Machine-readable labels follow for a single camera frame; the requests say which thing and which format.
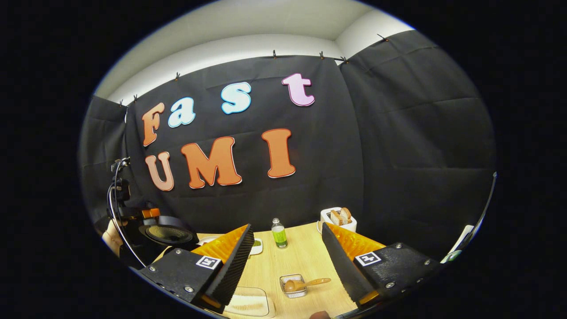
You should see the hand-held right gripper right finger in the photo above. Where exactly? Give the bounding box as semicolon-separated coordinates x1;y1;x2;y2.
321;222;444;314

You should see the clear chopstick holder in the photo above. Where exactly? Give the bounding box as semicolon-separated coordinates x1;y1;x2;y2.
280;274;308;299

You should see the row of black cloth clips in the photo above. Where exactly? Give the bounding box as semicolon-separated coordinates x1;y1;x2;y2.
120;35;388;106

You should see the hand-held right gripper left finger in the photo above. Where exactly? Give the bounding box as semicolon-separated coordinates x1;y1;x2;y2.
132;224;256;314

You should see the wooden spoon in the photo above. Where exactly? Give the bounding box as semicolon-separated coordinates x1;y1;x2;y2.
283;278;332;293

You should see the white rice cooker dark lid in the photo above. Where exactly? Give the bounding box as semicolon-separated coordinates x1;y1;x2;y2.
139;216;264;258

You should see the black backdrop cloth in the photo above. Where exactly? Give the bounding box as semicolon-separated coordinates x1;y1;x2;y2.
79;30;497;262

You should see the green drink bottle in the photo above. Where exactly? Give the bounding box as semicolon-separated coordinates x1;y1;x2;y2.
271;218;288;249

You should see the white toaster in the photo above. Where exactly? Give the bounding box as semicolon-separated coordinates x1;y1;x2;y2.
317;207;358;236

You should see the white object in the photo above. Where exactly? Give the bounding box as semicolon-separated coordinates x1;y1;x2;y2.
441;225;475;264

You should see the clear container of white rice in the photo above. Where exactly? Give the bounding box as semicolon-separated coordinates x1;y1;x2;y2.
223;287;276;319

